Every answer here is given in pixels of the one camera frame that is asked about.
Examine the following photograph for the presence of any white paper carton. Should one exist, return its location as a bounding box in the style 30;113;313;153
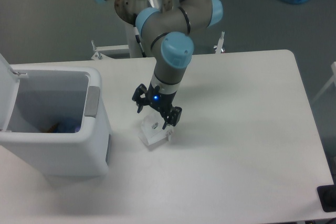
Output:
138;112;174;146

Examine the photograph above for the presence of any right table clamp bolt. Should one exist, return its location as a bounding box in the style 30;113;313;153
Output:
214;31;225;54

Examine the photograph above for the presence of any table clamp bolt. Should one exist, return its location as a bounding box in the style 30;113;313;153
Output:
214;31;225;54
91;40;102;60

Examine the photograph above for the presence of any white furniture frame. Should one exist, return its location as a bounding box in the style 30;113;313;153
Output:
312;62;336;104

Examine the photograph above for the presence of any black device at table edge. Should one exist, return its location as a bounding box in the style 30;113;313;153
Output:
317;185;335;212

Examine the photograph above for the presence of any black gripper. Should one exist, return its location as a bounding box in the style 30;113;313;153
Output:
132;84;182;130

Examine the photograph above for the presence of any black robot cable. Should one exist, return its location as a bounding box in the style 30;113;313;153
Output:
132;14;147;58

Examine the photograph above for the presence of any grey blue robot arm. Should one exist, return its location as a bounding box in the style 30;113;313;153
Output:
96;0;223;126

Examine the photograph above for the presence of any blue trash inside can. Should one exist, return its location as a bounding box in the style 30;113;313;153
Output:
45;118;81;133

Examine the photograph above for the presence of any left table clamp bolt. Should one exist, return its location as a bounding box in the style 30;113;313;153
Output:
91;40;102;60

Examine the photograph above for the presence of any white trash can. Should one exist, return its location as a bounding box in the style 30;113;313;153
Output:
1;58;112;176

